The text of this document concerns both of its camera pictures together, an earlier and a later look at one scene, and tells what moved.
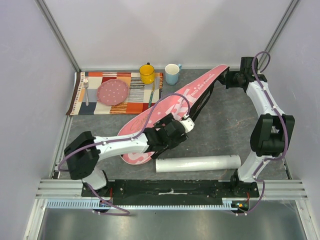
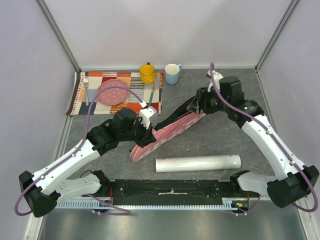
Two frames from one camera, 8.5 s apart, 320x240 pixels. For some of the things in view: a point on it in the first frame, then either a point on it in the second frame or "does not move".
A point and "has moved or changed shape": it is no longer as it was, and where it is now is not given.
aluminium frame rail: (52, 24) does not move
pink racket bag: (177, 100) has moved or changed shape
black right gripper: (222, 78) to (197, 101)
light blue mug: (172, 71) does not move
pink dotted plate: (112, 92) does not move
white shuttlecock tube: (197, 163) does not move
